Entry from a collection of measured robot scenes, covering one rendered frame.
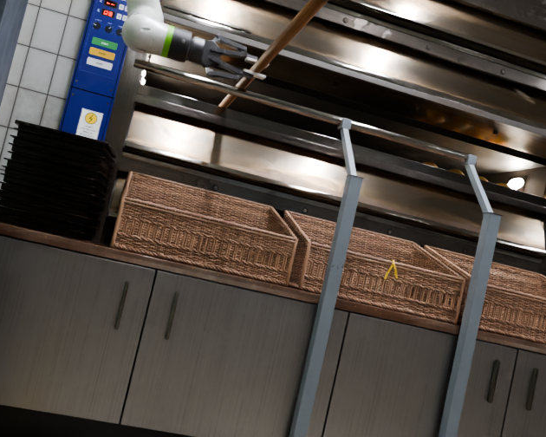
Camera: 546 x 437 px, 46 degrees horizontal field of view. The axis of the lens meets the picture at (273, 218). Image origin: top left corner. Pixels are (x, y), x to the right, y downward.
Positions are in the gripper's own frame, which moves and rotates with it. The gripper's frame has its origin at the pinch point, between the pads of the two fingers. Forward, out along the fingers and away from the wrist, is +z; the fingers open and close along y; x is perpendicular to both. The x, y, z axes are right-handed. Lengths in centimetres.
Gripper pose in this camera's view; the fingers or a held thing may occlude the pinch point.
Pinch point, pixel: (255, 68)
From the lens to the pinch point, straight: 200.0
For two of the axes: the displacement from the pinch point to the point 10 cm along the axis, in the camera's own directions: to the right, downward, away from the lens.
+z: 9.4, 2.4, 2.4
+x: 2.5, -0.1, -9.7
